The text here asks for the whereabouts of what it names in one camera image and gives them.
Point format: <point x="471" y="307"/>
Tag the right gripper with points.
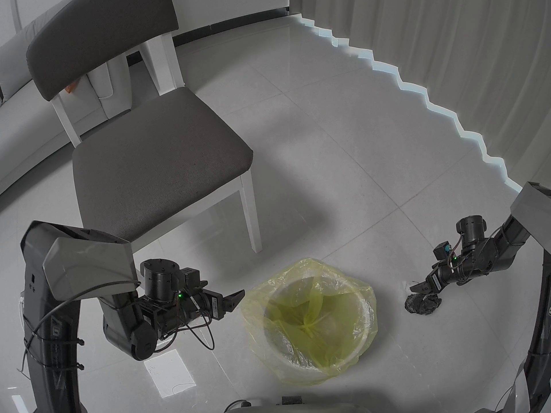
<point x="450" y="275"/>

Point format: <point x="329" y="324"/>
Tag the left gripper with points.
<point x="206" y="306"/>

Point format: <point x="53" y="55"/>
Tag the black plastic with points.
<point x="424" y="306"/>

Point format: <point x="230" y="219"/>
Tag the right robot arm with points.
<point x="529" y="204"/>

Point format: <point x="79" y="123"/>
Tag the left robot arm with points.
<point x="86" y="256"/>

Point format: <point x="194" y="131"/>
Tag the white trash bin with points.
<point x="358" y="312"/>

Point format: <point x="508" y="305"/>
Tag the yellow plastic bag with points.
<point x="301" y="316"/>

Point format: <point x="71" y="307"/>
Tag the grey padded white chair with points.
<point x="163" y="153"/>

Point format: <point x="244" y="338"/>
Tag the white curtain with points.
<point x="430" y="19"/>

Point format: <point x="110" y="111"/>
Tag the pale grey sofa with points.
<point x="26" y="101"/>

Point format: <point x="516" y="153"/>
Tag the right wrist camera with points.
<point x="443" y="253"/>

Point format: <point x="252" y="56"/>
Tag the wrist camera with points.
<point x="443" y="253"/>
<point x="191" y="278"/>

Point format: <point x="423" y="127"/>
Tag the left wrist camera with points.
<point x="191" y="278"/>

